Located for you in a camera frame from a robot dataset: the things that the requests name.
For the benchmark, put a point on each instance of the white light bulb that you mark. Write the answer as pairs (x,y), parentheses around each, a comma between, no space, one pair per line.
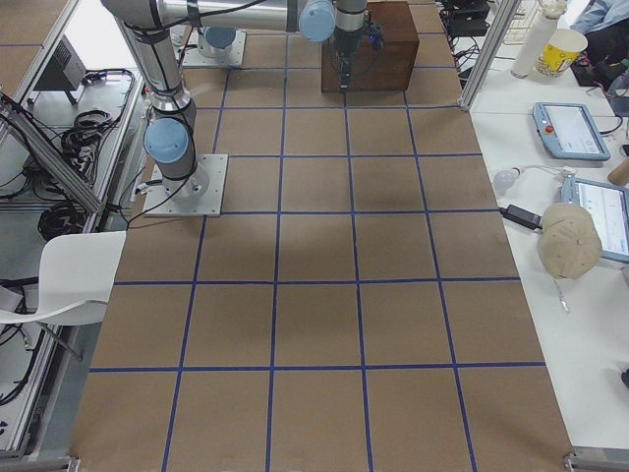
(505,179)

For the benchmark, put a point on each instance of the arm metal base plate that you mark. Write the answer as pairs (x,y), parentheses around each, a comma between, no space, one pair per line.
(201,195)
(233,59)

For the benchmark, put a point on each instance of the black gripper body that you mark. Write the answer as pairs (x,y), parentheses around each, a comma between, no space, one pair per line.
(343,44)

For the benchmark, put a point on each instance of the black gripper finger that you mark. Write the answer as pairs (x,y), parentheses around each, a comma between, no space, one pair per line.
(347,73)
(342,81)

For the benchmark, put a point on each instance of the white cardboard tube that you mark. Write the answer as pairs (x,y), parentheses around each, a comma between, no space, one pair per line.
(535,41)

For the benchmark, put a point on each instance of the dark brown wooden cabinet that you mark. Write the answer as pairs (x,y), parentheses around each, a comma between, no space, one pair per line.
(387,53)

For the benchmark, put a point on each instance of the grey electronics box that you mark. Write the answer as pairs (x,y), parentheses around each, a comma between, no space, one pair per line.
(65,71)

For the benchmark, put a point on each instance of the white plastic chair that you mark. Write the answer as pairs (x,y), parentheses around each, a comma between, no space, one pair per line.
(75,279)

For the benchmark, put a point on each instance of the aluminium frame post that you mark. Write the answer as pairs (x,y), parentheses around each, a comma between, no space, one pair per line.
(502,20)

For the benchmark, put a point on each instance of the blue teach pendant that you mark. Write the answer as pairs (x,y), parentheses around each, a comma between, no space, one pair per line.
(568,131)
(608,206)

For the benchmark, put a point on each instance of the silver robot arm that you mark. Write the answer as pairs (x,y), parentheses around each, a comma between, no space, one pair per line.
(146,27)
(215,41)

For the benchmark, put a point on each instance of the black power adapter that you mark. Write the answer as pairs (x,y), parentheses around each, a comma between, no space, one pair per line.
(521,217)

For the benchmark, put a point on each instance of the upper blue teach pendant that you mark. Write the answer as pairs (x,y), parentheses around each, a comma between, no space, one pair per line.
(568,131)

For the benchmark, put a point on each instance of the yellow popcorn paper cup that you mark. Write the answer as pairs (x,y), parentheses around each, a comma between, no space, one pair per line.
(563,48)

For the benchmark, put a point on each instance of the beige baseball cap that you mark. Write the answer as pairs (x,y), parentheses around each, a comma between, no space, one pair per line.
(570,245)

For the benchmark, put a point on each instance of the lower blue teach pendant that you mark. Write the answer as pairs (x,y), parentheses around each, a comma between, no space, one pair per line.
(608,206)

